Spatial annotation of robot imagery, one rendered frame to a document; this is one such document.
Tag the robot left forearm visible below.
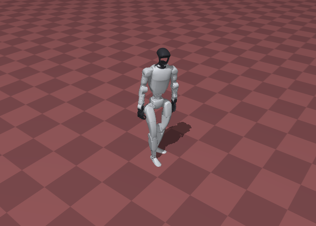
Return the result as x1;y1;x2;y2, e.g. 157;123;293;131
171;88;178;101

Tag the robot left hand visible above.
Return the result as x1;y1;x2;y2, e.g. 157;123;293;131
171;99;177;112

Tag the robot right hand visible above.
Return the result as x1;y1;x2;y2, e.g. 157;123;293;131
137;106;146;119

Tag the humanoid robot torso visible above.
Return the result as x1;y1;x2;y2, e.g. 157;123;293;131
148;64;172;109

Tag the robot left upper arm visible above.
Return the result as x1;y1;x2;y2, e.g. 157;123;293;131
170;66;179;89

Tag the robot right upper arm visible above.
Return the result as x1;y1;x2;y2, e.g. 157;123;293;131
140;67;153;93

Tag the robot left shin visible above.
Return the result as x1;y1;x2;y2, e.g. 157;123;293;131
157;129;165;145

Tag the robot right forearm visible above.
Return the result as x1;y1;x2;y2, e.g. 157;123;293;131
137;87;145;110

